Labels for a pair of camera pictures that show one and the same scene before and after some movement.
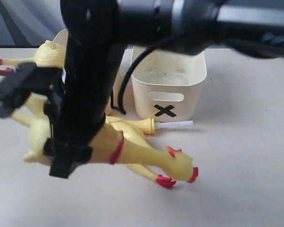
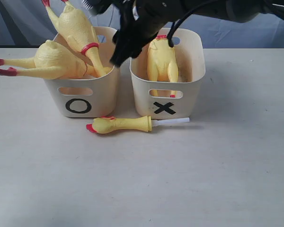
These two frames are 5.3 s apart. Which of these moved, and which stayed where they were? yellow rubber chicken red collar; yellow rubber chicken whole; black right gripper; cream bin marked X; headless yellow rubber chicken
Moved: headless yellow rubber chicken; yellow rubber chicken red collar; black right gripper
Stayed: cream bin marked X; yellow rubber chicken whole
